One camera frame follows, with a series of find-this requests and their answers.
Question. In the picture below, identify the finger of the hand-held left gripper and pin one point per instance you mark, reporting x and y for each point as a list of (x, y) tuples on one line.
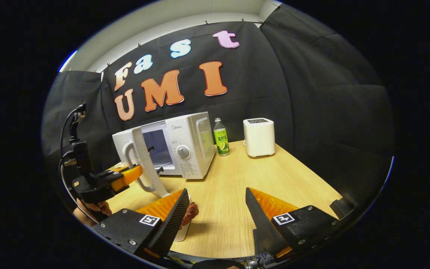
[(129, 176)]

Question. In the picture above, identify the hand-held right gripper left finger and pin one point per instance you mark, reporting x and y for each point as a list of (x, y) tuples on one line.
[(172, 224)]

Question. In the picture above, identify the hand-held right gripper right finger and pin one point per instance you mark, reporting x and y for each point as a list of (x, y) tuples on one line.
[(261, 231)]

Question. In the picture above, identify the brown meat piece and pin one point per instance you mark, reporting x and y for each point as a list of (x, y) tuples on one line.
[(190, 215)]

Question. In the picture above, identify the white microwave oven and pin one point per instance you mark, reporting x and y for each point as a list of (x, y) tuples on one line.
[(189, 138)]

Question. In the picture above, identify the white cup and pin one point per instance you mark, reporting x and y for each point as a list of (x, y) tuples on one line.
[(182, 233)]

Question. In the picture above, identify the black table clamp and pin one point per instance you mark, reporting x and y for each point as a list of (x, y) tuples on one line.
[(342, 208)]

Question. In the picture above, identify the white toaster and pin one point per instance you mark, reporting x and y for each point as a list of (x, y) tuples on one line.
[(259, 138)]

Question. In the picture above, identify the green label drink bottle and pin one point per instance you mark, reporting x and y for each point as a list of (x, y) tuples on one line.
[(221, 140)]

